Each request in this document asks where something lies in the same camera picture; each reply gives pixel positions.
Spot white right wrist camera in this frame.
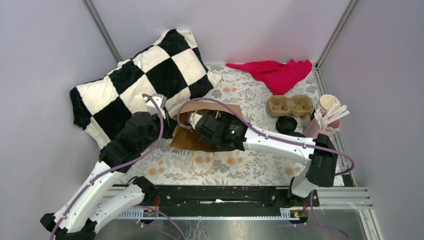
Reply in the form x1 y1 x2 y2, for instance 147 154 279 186
187 111 204 131

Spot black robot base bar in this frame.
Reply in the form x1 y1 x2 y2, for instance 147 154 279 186
141 182 320 221

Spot pink straw holder cup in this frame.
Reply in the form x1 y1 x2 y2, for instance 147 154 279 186
303 115 341 138

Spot black white checkered blanket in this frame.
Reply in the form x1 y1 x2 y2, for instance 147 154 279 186
69 29 222 149

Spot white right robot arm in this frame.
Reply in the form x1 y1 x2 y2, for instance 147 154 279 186
188 113 338 206

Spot brown paper bag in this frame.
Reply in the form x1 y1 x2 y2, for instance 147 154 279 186
170 99 247 154

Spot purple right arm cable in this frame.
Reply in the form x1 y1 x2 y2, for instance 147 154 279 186
176 97 356 240

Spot floral patterned table mat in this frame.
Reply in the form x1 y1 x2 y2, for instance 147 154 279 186
117 66 303 186

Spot brown cardboard cup carrier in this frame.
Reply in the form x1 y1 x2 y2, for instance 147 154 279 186
267 94 314 117

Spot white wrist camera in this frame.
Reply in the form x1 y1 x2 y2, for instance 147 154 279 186
142 93 167 119
187 111 204 131

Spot black paper coffee cup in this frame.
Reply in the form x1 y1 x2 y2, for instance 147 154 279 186
287 131 306 138

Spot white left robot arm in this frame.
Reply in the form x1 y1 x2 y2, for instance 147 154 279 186
40 112 177 240

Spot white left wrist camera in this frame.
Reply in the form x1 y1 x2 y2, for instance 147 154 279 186
142 93 167 119

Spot red cloth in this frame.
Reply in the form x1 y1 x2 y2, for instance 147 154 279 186
226 59 313 95

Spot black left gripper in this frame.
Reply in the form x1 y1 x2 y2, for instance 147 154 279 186
138 109 179 152

